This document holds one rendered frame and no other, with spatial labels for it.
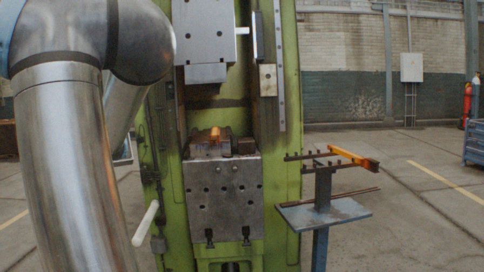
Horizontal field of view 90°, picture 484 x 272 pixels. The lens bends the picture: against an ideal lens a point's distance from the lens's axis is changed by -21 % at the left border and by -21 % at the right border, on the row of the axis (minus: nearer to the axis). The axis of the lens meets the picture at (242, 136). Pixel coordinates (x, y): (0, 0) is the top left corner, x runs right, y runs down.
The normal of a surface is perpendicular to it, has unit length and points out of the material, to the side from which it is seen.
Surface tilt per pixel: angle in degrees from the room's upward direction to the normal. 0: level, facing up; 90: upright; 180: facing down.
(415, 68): 90
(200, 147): 90
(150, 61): 136
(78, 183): 71
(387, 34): 90
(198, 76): 90
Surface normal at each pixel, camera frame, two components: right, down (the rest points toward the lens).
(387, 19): -0.04, 0.18
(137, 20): 0.79, 0.07
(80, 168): 0.70, -0.23
